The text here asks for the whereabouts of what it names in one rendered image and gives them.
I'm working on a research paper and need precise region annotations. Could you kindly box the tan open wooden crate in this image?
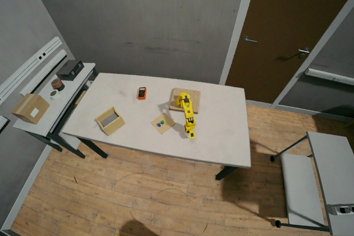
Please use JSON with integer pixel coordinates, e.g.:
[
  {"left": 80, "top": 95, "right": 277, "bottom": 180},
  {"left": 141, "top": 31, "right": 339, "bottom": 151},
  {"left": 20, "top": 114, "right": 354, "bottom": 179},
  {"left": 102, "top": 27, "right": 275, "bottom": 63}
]
[{"left": 96, "top": 110, "right": 125, "bottom": 136}]

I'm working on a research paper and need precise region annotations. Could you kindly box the orange pocket multimeter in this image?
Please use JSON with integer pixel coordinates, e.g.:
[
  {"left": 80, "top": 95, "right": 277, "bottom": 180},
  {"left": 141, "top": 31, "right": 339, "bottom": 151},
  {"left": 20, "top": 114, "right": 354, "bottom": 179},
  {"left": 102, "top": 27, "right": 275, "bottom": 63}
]
[{"left": 138, "top": 87, "right": 147, "bottom": 100}]

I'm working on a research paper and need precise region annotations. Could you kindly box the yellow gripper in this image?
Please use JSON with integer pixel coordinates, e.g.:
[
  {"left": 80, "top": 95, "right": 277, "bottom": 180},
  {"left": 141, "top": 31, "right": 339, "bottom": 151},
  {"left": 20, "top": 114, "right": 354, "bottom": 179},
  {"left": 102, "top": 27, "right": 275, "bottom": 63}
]
[{"left": 184, "top": 123, "right": 196, "bottom": 139}]

